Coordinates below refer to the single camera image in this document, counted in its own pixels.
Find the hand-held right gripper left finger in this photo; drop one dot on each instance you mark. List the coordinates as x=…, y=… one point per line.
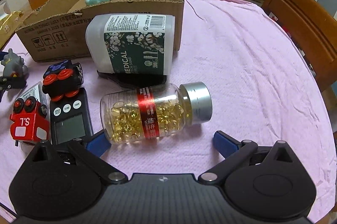
x=98, y=142

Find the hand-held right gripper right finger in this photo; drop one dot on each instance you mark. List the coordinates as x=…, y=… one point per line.
x=223, y=139

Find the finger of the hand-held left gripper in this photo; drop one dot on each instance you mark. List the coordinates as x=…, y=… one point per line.
x=4, y=84

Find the grey toy figure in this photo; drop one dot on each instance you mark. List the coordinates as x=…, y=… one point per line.
x=11, y=62

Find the white card packet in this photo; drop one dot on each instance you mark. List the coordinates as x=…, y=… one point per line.
x=33, y=91

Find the black digital timer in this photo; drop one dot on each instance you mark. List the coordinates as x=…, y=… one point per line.
x=69, y=124

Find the capsule bottle with silver cap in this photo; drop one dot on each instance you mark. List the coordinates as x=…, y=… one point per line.
x=126, y=113

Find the red toy train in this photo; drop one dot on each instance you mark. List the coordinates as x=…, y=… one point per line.
x=26, y=121

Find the black toy car red wheels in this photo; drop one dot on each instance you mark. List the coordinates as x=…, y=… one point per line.
x=58, y=82

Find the brown cardboard box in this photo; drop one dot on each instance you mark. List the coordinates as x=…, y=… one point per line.
x=65, y=26

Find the cotton swab box green label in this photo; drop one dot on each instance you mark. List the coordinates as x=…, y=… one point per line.
x=131, y=45

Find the gold foil bag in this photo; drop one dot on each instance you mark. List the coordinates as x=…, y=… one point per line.
x=10, y=24

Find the black flat object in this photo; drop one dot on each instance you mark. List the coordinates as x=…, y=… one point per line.
x=137, y=81

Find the pink cloth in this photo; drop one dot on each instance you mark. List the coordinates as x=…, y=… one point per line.
x=250, y=68

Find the wooden chair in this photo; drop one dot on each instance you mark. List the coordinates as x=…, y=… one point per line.
x=297, y=10

